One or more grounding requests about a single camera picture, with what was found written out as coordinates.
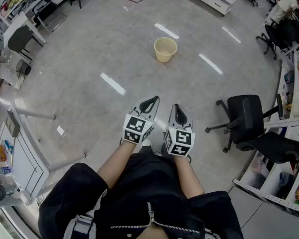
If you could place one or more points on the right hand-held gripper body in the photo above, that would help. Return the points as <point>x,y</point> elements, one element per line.
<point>180,141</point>

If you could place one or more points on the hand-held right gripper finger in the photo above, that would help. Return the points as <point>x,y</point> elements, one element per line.
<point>189,121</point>
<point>172,117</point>

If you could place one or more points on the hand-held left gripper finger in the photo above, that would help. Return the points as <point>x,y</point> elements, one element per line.
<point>139,103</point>
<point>155,109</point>

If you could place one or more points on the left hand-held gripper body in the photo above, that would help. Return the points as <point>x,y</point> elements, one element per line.
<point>137,131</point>

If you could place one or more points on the beige plastic bucket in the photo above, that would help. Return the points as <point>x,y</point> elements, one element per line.
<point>164,55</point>

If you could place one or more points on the person's left forearm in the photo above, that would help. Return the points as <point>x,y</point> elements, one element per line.
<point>117,163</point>

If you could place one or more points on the person's right forearm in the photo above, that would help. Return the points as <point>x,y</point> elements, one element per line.
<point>188,177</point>

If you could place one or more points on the white shoe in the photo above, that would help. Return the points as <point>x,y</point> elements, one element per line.
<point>146,142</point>

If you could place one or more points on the black trousers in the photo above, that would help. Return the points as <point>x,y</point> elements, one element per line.
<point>144,173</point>

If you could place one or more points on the black mesh office chair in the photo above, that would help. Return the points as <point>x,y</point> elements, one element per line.
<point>246,118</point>

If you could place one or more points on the black zipped jacket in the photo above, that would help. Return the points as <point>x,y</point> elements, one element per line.
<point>72,190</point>

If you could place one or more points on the white metal shelving rack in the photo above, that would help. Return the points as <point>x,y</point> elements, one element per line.
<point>271,183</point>

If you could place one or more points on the white desk with grey legs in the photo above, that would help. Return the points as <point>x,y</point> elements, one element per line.
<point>27,163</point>

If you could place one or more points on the white cloth bag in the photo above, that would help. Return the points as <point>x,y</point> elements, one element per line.
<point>11,77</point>

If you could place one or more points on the grey plastic chair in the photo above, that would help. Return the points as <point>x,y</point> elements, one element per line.
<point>20,38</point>

